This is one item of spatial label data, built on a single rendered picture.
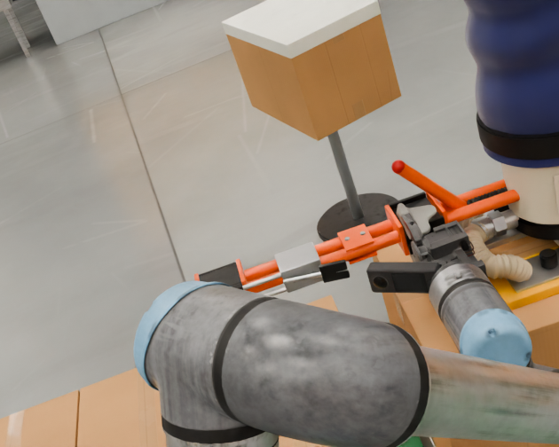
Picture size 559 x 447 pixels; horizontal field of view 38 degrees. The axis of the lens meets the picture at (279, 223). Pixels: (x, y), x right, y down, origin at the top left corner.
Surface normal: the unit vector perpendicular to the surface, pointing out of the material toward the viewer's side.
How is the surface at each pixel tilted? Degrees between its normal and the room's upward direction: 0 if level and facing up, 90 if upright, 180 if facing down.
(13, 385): 0
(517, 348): 85
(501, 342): 85
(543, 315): 2
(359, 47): 90
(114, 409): 0
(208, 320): 20
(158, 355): 59
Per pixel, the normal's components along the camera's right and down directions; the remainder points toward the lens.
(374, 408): 0.25, 0.18
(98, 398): -0.30, -0.81
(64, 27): 0.27, 0.44
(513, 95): -0.57, 0.35
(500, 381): 0.70, -0.48
